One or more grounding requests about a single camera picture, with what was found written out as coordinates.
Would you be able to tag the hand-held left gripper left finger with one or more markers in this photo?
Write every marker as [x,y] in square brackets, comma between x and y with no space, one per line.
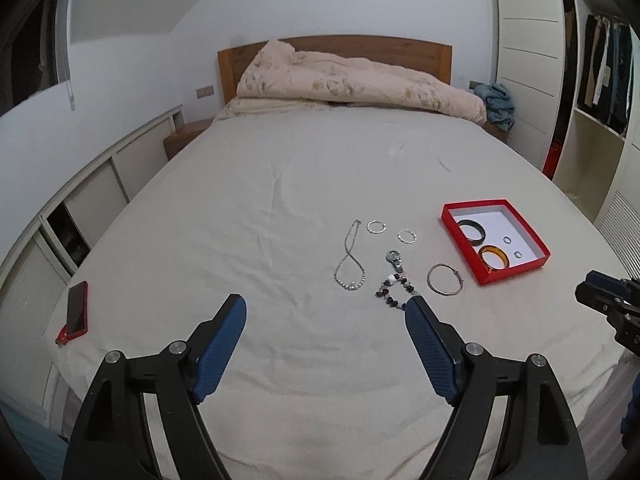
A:
[222,340]

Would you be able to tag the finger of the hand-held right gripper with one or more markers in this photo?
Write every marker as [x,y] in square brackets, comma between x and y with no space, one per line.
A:
[602,279]
[592,297]

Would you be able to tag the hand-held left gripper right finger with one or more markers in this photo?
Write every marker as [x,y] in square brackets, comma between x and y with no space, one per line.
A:
[430,345]

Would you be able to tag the thin silver bangle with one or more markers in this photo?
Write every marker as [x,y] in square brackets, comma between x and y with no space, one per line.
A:
[430,282]

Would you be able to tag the silver hoop earring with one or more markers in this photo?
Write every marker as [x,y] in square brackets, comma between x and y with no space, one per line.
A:
[369,227]
[400,236]

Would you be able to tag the red jewelry box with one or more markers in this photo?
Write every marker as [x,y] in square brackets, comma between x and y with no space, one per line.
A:
[500,225]

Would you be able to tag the person's right forearm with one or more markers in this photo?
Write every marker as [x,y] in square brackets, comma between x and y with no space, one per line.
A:
[631,410]

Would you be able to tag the amber bangle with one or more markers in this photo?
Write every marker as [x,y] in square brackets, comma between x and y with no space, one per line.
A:
[484,260]

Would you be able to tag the black bangle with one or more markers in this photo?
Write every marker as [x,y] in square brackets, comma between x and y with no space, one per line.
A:
[462,225]

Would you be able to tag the red bag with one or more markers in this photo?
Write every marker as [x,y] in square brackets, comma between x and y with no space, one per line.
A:
[551,162]

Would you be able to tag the phone in red case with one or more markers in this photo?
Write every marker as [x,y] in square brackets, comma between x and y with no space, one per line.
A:
[76,312]

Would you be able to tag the wooden nightstand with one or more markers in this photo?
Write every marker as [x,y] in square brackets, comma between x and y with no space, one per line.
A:
[185,137]
[497,132]

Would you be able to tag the blue crumpled clothing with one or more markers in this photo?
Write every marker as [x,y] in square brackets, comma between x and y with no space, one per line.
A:
[495,102]

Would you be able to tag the hanging dark clothes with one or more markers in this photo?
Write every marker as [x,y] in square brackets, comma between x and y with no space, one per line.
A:
[605,70]

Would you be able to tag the cream pillow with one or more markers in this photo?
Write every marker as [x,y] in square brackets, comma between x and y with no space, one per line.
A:
[250,106]

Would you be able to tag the white wardrobe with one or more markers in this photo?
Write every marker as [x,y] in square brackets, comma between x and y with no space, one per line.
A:
[530,35]

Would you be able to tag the wooden headboard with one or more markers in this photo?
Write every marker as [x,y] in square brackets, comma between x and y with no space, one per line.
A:
[230,70]

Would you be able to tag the beige floral duvet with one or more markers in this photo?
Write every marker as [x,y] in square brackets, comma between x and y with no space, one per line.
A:
[350,80]

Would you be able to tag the window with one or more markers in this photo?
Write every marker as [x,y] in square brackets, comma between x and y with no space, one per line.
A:
[30,50]

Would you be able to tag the wall socket panel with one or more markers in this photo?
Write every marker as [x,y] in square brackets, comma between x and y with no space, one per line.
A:
[205,92]

